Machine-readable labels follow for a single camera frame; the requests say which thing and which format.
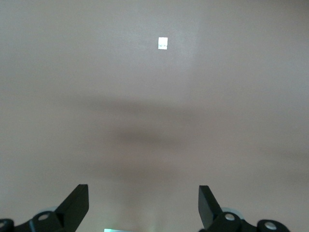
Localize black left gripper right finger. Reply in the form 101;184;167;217
198;185;290;232

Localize small rectangular tape patch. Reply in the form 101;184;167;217
158;37;169;51

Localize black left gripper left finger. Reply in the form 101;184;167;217
0;184;89;232

